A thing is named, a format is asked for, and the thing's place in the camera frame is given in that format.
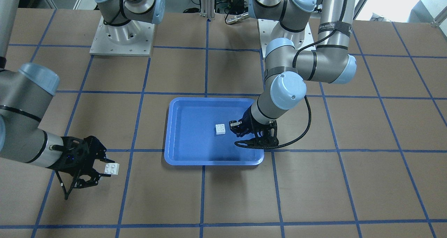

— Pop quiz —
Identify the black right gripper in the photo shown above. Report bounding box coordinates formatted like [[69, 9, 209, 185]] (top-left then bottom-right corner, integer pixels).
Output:
[[52, 136, 115, 189]]

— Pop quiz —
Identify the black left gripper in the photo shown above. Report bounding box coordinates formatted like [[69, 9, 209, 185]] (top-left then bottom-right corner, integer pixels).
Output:
[[229, 108, 279, 149]]

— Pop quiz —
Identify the white block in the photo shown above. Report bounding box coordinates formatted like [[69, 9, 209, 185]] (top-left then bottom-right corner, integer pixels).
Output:
[[104, 162, 120, 176], [214, 124, 226, 135]]

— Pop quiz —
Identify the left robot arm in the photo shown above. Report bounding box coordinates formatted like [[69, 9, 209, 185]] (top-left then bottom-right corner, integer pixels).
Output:
[[229, 0, 357, 150]]

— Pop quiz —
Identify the blue plastic tray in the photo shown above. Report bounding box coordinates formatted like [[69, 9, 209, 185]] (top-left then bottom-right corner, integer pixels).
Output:
[[164, 97, 264, 165]]

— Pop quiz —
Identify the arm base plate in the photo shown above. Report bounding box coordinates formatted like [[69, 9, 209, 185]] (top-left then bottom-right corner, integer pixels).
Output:
[[257, 20, 314, 59], [89, 18, 156, 57]]

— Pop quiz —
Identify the aluminium frame post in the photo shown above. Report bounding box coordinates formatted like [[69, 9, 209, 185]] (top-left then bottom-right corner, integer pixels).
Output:
[[200, 0, 215, 21]]

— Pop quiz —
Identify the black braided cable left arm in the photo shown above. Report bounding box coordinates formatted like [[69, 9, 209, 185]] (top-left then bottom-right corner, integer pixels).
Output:
[[234, 0, 350, 150]]

